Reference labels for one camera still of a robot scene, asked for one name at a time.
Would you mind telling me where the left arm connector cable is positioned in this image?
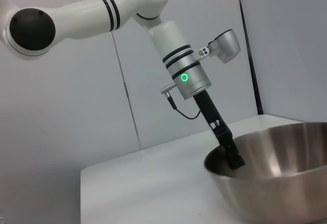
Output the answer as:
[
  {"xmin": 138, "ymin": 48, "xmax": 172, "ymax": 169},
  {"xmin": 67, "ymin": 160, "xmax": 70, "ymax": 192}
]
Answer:
[{"xmin": 159, "ymin": 82, "xmax": 202, "ymax": 120}]

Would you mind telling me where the black vertical wall strip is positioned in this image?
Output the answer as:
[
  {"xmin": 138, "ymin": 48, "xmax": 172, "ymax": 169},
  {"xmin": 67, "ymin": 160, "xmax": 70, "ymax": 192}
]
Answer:
[{"xmin": 235, "ymin": 0, "xmax": 264, "ymax": 115}]

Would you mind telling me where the stainless steel mixing bowl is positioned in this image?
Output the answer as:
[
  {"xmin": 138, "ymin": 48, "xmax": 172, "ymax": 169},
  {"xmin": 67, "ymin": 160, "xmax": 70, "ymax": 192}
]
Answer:
[{"xmin": 203, "ymin": 121, "xmax": 327, "ymax": 222}]

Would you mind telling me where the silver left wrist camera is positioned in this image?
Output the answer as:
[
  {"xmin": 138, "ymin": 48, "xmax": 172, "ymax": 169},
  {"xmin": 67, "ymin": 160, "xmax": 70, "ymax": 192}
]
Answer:
[{"xmin": 195, "ymin": 29, "xmax": 242, "ymax": 64}]

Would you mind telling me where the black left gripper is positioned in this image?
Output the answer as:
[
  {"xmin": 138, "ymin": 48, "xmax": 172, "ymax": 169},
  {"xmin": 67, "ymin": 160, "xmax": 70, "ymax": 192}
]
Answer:
[{"xmin": 193, "ymin": 90, "xmax": 246, "ymax": 170}]

